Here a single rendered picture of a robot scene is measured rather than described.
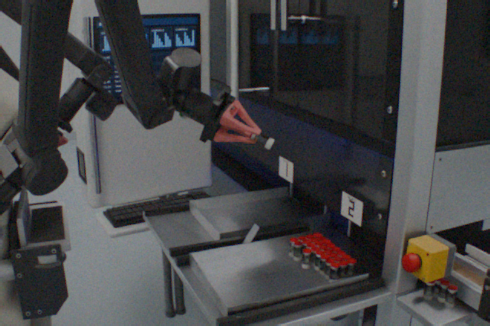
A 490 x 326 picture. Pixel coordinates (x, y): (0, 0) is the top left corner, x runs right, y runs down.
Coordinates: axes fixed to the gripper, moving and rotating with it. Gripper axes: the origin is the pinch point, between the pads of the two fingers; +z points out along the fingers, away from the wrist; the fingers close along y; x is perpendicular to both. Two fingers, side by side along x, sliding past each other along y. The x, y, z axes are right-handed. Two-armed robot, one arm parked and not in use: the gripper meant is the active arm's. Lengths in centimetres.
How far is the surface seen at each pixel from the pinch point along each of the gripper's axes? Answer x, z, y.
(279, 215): -32, 14, 47
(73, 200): -159, -130, 271
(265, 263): -3.1, 15.2, 35.7
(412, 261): 4.0, 39.4, 6.0
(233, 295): 12.7, 11.6, 31.5
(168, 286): -41, -11, 126
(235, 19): -64, -27, 12
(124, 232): -16, -27, 72
